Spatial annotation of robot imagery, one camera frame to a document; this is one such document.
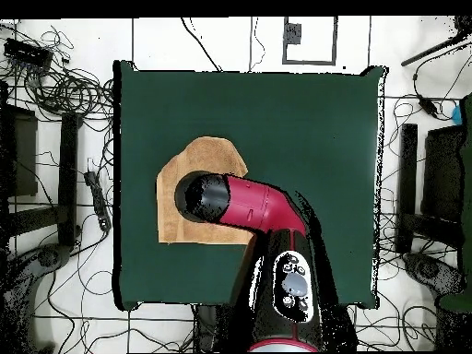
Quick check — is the grey pedestal leg round foot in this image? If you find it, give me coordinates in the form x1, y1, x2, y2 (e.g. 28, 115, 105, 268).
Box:
401, 252, 466, 296
0, 242, 75, 354

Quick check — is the black power strip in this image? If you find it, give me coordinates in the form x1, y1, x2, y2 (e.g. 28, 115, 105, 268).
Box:
83, 170, 112, 232

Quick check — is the dark green table cloth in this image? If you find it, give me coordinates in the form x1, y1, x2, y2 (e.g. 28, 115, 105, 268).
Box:
112, 60, 388, 311

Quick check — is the grey square frame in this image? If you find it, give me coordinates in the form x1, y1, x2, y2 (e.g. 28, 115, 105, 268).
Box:
282, 16, 339, 66

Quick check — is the tangled black cable bundle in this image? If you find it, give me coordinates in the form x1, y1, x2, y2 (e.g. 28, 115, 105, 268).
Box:
0, 21, 115, 123

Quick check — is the tan terry cloth towel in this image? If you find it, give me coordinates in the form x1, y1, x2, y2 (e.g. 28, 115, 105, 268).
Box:
156, 136, 257, 245

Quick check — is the black power adapter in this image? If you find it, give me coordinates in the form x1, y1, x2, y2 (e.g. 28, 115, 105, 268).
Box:
417, 94, 440, 118

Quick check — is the black electronics box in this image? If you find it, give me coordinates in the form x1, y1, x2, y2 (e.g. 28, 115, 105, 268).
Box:
3, 37, 54, 71

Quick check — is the black tripod rod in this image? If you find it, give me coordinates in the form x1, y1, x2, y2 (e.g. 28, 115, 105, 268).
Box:
400, 16, 472, 68

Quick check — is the black metal stand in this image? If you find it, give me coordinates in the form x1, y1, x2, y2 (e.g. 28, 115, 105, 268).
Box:
395, 123, 466, 255
0, 78, 84, 255

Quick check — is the long black cable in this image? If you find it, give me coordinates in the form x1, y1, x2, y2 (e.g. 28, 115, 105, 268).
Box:
179, 17, 223, 73

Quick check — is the dark grey square tag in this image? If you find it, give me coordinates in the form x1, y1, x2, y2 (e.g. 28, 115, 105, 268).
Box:
283, 22, 303, 46

